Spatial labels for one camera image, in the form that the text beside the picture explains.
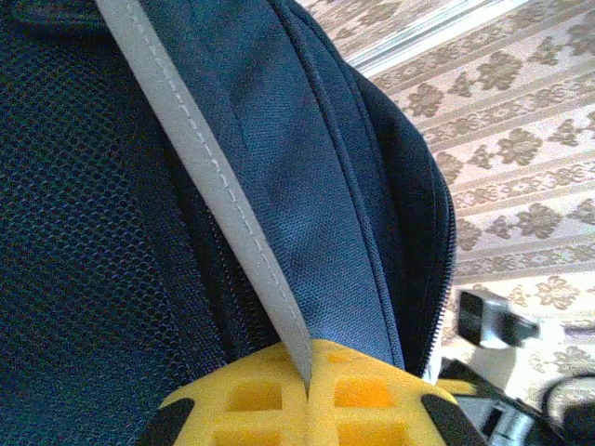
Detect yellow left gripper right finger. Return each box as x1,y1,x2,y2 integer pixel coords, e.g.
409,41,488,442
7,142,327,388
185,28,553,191
308,337,484,446

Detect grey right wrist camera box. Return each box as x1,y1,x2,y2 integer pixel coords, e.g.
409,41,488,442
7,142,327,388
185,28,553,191
457,288,541,350

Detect navy blue student backpack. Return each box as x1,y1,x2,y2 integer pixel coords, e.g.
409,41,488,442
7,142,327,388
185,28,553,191
0,0,456,446

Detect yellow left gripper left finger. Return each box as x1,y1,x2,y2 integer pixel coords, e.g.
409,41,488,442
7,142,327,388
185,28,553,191
139,342,311,446

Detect aluminium frame post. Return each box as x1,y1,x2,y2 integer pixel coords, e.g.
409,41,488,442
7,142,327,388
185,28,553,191
346,0,529,75

